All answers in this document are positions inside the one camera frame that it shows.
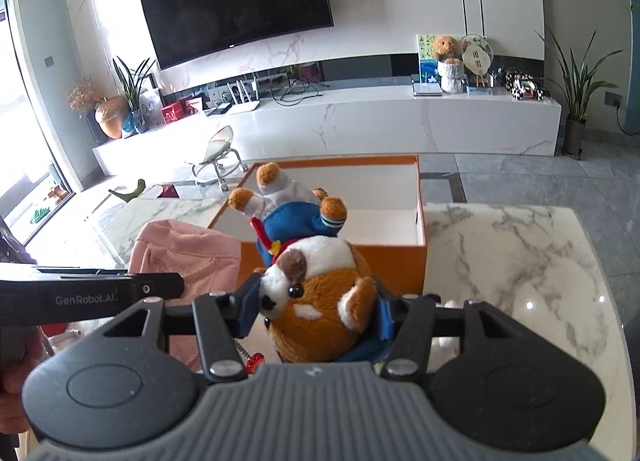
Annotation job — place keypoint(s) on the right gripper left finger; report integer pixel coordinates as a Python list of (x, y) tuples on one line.
[(219, 319)]

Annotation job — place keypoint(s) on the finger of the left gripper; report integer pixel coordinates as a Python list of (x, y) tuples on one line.
[(162, 285)]

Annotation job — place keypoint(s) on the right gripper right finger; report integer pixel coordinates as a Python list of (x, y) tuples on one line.
[(405, 323)]

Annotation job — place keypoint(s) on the pink small backpack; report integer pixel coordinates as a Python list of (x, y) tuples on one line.
[(207, 261)]

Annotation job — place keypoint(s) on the brown dog plush toy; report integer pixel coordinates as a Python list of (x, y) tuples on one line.
[(316, 292)]

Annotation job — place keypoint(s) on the person left hand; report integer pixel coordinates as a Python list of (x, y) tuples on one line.
[(12, 415)]

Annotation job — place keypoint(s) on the small rolling stool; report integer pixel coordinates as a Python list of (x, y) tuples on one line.
[(218, 147)]

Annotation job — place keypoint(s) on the potted green plant left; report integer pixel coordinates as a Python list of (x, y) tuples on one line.
[(131, 81)]

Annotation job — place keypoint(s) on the red gift box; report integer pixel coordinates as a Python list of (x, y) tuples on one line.
[(173, 112)]

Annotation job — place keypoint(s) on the acorn shaped brown vase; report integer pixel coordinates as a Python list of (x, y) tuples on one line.
[(111, 114)]

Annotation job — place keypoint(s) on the white wifi router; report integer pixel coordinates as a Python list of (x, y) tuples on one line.
[(243, 100)]

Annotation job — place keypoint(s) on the dried flower bouquet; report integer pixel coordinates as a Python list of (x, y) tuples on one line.
[(84, 96)]

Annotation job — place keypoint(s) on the white marble TV cabinet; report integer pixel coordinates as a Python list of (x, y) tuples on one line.
[(388, 120)]

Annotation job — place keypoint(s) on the black white toy robot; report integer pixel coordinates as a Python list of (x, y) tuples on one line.
[(521, 85)]

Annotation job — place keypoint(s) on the landscape painting canvas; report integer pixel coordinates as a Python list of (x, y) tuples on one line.
[(428, 60)]

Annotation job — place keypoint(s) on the brown teddy bear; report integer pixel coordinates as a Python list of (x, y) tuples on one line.
[(446, 49)]

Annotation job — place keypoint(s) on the round paper fan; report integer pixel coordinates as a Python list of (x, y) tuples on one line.
[(477, 56)]

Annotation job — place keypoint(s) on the potted orchid plant right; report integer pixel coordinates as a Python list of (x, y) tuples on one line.
[(578, 85)]

